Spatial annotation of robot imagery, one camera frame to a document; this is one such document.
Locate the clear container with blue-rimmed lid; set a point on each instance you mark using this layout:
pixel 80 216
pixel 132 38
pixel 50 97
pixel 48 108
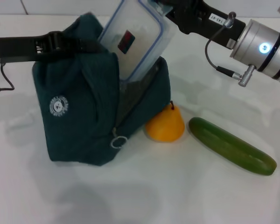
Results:
pixel 140 35

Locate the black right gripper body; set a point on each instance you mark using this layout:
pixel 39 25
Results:
pixel 196 16

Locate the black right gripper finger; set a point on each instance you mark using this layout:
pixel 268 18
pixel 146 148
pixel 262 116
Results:
pixel 166 4

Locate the orange yellow pear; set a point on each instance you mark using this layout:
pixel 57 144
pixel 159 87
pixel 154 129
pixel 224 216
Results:
pixel 165 128

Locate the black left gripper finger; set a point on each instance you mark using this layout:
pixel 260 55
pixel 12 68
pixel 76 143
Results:
pixel 84 46

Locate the dark teal insulated lunch bag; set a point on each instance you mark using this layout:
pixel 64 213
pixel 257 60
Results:
pixel 84 116

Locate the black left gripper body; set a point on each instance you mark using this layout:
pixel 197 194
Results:
pixel 14 47

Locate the green cucumber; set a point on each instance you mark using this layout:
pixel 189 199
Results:
pixel 231 147

